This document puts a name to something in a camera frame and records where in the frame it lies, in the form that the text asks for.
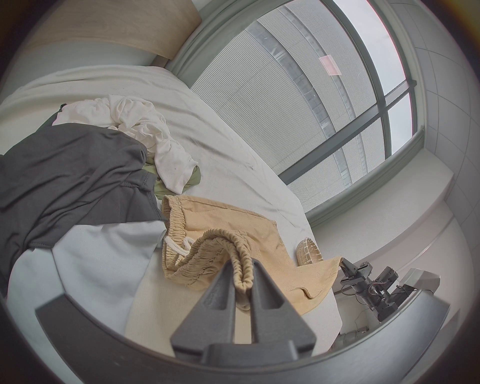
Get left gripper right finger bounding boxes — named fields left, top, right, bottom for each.
left=247, top=259, right=317, bottom=357

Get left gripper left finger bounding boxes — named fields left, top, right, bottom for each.
left=170, top=259, right=239, bottom=357

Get tan shorts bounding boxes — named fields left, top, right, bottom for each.
left=160, top=195, right=344, bottom=316

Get round woven basket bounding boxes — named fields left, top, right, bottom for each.
left=296, top=237, right=324, bottom=266

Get pale blue garment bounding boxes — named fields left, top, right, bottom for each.
left=7, top=219, right=167, bottom=331

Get green garment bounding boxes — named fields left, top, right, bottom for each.
left=142, top=165, right=201, bottom=201

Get bed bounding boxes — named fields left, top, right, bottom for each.
left=0, top=0, right=344, bottom=357

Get black garment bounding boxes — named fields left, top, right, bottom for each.
left=0, top=124, right=166, bottom=289

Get white garment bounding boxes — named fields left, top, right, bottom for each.
left=52, top=94, right=199, bottom=196

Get window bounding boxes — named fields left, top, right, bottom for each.
left=189, top=0, right=419, bottom=211

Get grey-green curtain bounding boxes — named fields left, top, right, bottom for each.
left=165, top=0, right=286, bottom=89

